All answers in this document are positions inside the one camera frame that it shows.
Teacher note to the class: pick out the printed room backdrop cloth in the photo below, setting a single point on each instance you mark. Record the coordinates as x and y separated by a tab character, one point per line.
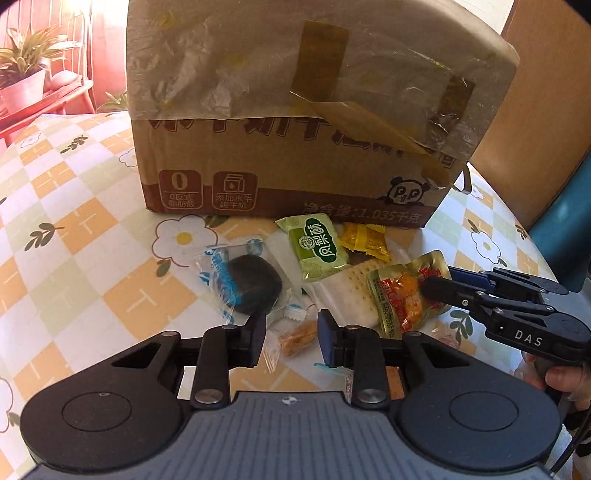
60	57

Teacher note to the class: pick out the cardboard box with plastic liner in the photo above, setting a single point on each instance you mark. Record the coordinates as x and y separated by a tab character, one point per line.
366	111

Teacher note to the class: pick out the green pineapple cake packet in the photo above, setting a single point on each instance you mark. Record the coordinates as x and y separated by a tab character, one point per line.
316	245

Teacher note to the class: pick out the wooden headboard panel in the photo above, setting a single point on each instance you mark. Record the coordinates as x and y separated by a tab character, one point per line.
542	131

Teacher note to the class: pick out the checkered floral tablecloth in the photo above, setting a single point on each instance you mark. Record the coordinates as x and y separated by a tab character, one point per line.
87	270

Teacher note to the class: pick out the cracker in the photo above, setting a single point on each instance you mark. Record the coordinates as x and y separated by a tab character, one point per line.
347	296

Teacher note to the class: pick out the small brown snack in wrapper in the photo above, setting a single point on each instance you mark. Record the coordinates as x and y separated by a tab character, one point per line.
286	338

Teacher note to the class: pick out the black cookie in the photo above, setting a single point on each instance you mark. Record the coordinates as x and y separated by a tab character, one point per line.
245	279

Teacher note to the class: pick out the small yellow candy packet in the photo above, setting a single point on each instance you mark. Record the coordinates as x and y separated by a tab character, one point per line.
369	239

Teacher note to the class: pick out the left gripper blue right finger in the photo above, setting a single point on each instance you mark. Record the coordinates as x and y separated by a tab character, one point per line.
330	340

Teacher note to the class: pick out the person's right hand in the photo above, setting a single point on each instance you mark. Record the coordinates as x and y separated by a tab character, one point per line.
571	380

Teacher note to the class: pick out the red spicy snack packet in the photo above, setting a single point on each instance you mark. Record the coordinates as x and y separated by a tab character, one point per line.
396	291

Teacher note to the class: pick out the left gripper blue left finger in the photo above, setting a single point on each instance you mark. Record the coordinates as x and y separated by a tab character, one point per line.
251	340

